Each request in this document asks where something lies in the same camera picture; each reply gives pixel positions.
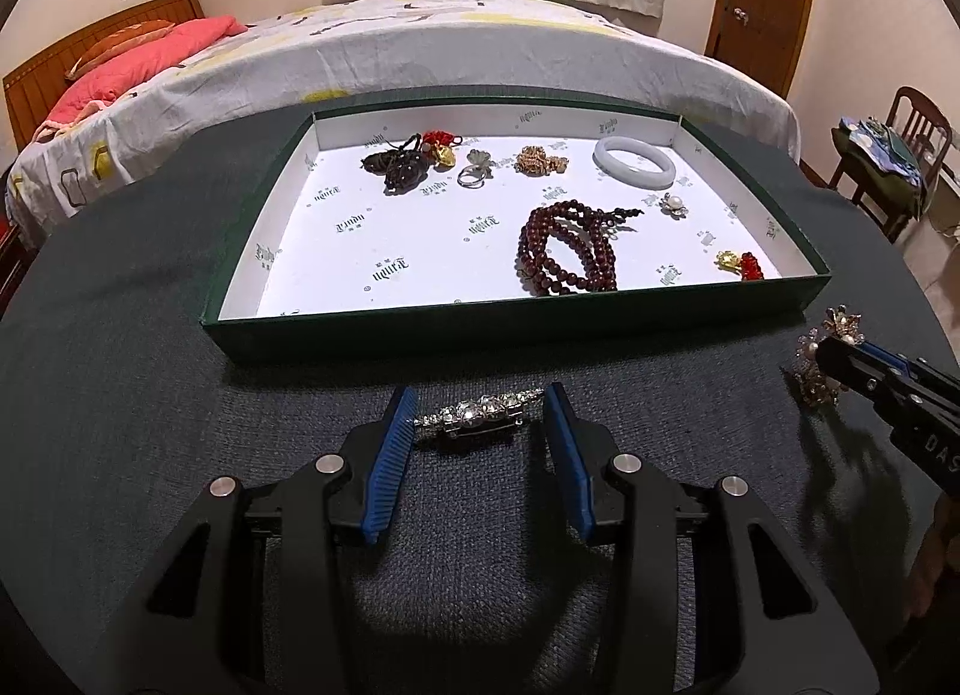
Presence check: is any pearl gold flower brooch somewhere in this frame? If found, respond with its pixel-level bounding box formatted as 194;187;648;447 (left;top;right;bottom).
782;305;866;411

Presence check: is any small pearl flower brooch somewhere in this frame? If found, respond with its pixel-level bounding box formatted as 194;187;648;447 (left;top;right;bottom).
659;193;688;220

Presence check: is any silver rhinestone brooch bar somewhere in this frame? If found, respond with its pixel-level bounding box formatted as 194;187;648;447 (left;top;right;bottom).
413;388;544;440

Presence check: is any white jade bangle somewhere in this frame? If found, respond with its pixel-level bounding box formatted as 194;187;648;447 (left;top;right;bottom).
592;136;675;191

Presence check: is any rose gold cluster brooch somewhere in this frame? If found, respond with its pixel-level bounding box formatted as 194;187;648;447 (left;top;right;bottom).
514;146;568;176

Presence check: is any red knotted tassel charm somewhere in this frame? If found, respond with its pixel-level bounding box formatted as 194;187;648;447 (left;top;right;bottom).
361;129;464;196

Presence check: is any silver pearl ring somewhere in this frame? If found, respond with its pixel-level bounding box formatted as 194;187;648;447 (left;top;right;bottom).
455;149;497;191

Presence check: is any green shallow jewelry tray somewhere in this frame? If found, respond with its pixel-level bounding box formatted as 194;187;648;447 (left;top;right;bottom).
202;90;830;363

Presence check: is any person's hand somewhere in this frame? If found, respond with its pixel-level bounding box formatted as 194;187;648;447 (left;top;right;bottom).
903;493;960;620

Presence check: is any small gold red charm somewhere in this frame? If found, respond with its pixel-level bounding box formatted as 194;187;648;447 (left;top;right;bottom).
716;251;765;280

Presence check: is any clothes pile on chair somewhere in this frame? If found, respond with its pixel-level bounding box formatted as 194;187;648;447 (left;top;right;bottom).
832;116;928;215

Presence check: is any dark grey table cloth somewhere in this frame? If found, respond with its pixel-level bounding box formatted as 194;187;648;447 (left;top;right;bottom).
2;107;958;693

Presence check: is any wooden chair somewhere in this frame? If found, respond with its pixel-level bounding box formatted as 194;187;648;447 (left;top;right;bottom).
828;85;958;243

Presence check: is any dark wooden nightstand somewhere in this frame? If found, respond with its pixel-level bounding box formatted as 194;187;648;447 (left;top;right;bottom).
0;217;36;316

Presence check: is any bed with patterned sheet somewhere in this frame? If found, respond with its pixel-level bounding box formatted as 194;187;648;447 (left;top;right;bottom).
2;0;800;246

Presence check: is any pink pillow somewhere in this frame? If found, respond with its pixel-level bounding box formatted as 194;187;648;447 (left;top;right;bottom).
32;16;247;142

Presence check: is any wooden headboard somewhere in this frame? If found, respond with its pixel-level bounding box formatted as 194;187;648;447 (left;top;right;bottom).
3;0;203;151

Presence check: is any orange cushion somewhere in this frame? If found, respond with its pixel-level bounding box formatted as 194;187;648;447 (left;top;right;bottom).
65;20;176;82

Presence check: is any dark red bead bracelet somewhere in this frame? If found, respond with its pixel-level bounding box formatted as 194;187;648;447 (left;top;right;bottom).
512;197;646;297

